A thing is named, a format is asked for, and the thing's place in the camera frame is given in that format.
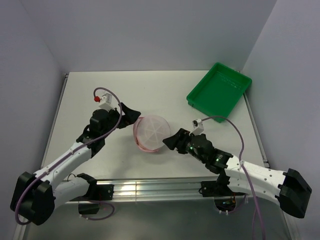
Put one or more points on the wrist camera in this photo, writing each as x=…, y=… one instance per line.
x=104, y=102
x=198, y=127

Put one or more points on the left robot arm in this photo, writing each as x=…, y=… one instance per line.
x=37, y=195

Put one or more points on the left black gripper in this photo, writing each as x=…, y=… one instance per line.
x=129, y=117

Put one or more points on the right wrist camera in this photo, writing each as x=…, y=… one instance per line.
x=198, y=127

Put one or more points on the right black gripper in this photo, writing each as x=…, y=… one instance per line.
x=178, y=140

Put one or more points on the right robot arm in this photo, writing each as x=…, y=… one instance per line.
x=287, y=189

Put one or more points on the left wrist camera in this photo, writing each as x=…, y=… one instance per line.
x=104, y=102

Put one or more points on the aluminium mounting rail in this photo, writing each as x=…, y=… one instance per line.
x=158, y=189

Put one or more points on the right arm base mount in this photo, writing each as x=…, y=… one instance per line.
x=225, y=200

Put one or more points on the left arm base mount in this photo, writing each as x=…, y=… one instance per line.
x=98, y=200

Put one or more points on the green plastic tray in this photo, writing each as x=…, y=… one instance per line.
x=218, y=92

